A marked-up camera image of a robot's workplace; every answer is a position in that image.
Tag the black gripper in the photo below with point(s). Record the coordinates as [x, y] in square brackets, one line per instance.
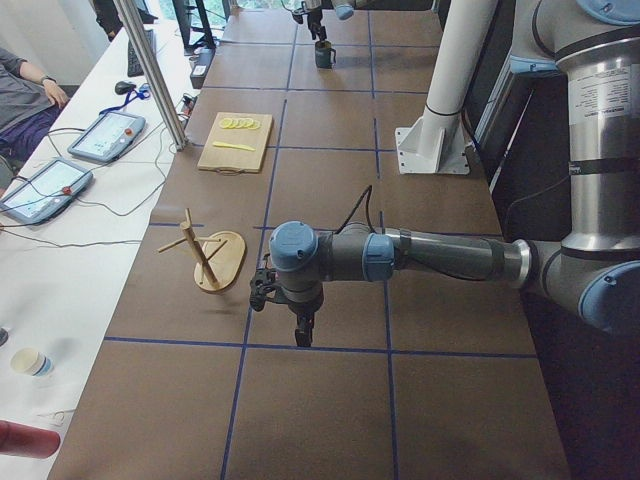
[315, 20]
[301, 308]

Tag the black box with label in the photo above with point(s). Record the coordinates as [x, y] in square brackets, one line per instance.
[200, 65]

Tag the blue mug yellow inside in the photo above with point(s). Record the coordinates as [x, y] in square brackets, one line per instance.
[324, 55]

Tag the aluminium frame post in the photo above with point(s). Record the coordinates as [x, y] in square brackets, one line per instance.
[129, 15]

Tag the black computer mouse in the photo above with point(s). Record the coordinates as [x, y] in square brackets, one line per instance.
[124, 87]

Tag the seated person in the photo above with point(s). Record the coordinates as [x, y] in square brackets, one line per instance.
[31, 101]

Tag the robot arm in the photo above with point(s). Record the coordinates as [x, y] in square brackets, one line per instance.
[563, 171]
[345, 9]

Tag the white mounting pillar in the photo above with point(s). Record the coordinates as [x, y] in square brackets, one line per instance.
[435, 143]

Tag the teach pendant tablet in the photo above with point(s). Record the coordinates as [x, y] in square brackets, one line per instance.
[47, 193]
[107, 138]

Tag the red bottle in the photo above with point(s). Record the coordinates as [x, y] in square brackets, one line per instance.
[27, 441]

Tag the wooden cup storage rack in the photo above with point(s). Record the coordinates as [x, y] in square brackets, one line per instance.
[218, 257]

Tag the yellow plastic knife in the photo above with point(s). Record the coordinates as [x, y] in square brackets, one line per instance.
[243, 147]

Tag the paper cup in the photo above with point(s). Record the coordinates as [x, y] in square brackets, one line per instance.
[31, 362]

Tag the wooden cutting board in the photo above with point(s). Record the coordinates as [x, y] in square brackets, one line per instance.
[236, 143]

